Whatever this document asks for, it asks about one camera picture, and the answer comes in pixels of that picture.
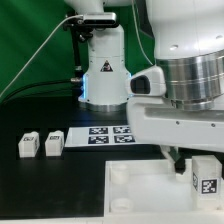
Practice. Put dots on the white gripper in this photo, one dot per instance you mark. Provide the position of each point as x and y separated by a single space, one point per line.
154 121

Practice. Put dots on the white square table top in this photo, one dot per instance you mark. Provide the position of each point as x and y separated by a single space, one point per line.
151 192

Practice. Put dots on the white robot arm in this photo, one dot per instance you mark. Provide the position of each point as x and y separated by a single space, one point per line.
179 100

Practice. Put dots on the white sheet with tag markers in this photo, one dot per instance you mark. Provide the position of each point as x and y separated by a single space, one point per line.
99 136

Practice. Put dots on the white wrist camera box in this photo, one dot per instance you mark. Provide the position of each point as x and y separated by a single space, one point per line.
149 82

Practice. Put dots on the black camera on stand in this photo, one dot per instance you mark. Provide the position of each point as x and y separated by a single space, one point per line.
86 23

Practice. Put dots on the black camera stand pole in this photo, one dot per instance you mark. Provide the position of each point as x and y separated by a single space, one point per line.
78 72

